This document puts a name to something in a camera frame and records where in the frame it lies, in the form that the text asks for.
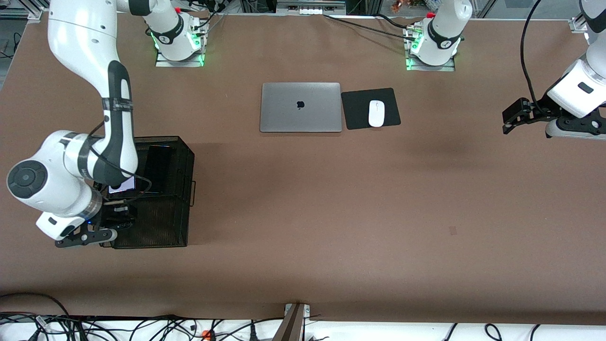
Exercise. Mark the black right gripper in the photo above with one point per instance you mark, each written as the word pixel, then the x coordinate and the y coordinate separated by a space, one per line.
pixel 112 214

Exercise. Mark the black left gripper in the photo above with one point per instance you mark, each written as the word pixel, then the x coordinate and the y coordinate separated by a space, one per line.
pixel 541 112

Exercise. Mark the white flip phone black circles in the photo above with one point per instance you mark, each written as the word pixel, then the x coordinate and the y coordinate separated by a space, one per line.
pixel 124 187

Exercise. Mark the long black smartphone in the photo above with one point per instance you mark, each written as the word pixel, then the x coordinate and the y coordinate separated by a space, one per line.
pixel 158 168

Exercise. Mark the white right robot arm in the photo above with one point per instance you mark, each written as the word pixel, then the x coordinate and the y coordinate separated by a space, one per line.
pixel 71 184

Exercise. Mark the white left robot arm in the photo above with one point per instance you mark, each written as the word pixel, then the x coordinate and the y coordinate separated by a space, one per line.
pixel 587 80

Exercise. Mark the white computer mouse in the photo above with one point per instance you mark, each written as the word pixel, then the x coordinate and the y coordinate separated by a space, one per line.
pixel 376 113

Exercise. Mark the black mouse pad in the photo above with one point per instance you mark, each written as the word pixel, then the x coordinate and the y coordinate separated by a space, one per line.
pixel 355 109

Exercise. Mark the silver closed laptop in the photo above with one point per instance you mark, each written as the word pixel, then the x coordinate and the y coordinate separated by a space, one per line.
pixel 312 113

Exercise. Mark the grey white power strip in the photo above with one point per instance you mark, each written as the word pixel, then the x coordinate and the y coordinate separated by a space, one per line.
pixel 310 10

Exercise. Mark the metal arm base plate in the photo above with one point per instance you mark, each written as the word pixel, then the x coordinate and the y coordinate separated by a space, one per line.
pixel 180 64
pixel 431 68

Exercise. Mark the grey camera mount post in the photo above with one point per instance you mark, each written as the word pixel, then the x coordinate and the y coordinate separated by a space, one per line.
pixel 293 324

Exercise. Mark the aluminium frame profile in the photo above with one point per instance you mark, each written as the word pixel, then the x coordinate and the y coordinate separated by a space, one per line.
pixel 33 14

